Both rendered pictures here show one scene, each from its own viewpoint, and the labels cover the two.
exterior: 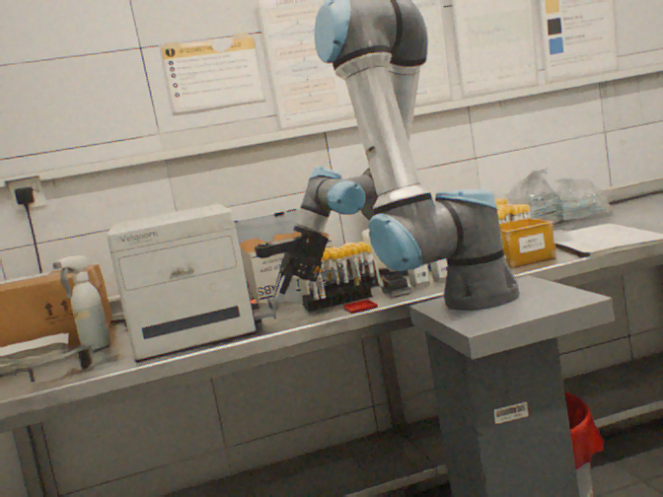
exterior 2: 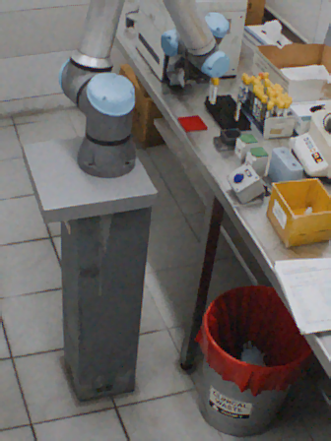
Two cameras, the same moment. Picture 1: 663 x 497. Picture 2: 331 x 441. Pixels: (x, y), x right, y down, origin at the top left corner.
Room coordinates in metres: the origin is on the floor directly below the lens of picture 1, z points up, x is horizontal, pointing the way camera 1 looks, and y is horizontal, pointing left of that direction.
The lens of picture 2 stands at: (1.26, -1.77, 1.99)
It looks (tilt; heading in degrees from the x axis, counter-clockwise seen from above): 39 degrees down; 79
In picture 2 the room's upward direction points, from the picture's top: 7 degrees clockwise
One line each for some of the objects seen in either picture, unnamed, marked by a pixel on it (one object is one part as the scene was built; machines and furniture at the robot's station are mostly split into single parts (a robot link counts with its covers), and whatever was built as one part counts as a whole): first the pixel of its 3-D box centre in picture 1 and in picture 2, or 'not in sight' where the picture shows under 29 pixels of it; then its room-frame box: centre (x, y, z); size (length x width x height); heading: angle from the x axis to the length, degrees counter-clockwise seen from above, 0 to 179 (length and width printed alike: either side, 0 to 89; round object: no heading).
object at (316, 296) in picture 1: (333, 280); (230, 100); (1.75, 0.03, 0.93); 0.17 x 0.09 x 0.11; 101
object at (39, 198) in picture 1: (27, 193); not in sight; (2.07, 0.88, 1.29); 0.09 x 0.01 x 0.09; 104
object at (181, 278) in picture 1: (186, 274); (190, 25); (1.68, 0.38, 1.03); 0.31 x 0.27 x 0.30; 104
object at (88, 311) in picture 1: (82, 303); not in sight; (1.71, 0.66, 1.00); 0.09 x 0.08 x 0.24; 14
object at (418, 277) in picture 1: (418, 272); (245, 148); (1.76, -0.19, 0.91); 0.05 x 0.04 x 0.07; 14
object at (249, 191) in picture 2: not in sight; (251, 183); (1.74, -0.36, 0.92); 0.13 x 0.07 x 0.08; 14
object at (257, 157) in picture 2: (441, 267); (256, 161); (1.78, -0.26, 0.91); 0.05 x 0.04 x 0.07; 14
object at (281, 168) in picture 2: not in sight; (285, 173); (1.84, -0.33, 0.92); 0.10 x 0.07 x 0.10; 106
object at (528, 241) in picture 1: (520, 242); (301, 212); (1.84, -0.49, 0.92); 0.13 x 0.13 x 0.10; 11
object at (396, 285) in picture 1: (395, 285); (231, 139); (1.73, -0.13, 0.89); 0.09 x 0.05 x 0.04; 13
